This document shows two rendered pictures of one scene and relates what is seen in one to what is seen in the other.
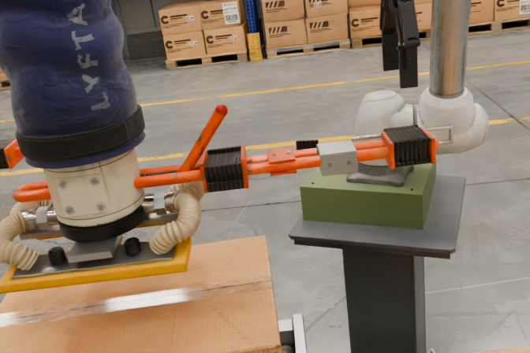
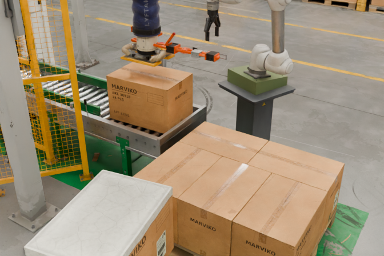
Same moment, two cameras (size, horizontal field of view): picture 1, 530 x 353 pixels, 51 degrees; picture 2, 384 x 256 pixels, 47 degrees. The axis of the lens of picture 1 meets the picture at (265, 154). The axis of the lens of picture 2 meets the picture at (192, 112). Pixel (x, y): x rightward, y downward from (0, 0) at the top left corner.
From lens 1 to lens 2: 256 cm
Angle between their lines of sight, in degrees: 29
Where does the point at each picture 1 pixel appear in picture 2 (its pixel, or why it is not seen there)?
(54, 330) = (131, 73)
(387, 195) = (248, 79)
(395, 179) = (255, 76)
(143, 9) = not seen: outside the picture
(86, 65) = (146, 15)
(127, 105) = (154, 26)
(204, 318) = (159, 82)
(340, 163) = (195, 55)
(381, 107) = (256, 49)
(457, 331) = not seen: hidden behind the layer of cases
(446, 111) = (272, 57)
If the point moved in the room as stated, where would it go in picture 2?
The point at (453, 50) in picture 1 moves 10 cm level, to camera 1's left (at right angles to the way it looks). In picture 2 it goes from (275, 36) to (263, 35)
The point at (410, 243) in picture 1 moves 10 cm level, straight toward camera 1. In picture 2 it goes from (246, 96) to (238, 100)
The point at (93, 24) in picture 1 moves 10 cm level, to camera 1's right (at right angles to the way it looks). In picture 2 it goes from (149, 7) to (160, 9)
